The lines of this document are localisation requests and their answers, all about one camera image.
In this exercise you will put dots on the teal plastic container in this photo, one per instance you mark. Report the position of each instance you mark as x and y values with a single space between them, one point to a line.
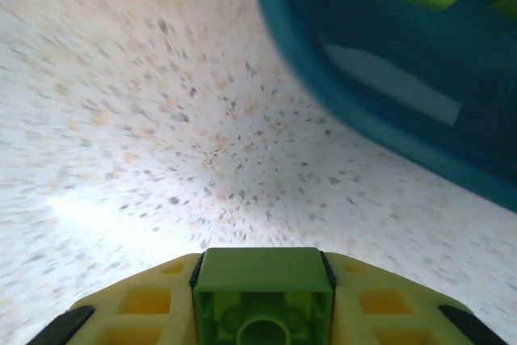
363 38

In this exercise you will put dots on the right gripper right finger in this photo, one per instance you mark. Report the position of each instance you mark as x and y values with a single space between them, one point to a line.
347 284

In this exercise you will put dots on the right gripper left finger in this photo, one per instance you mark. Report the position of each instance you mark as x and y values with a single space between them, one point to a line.
177 280

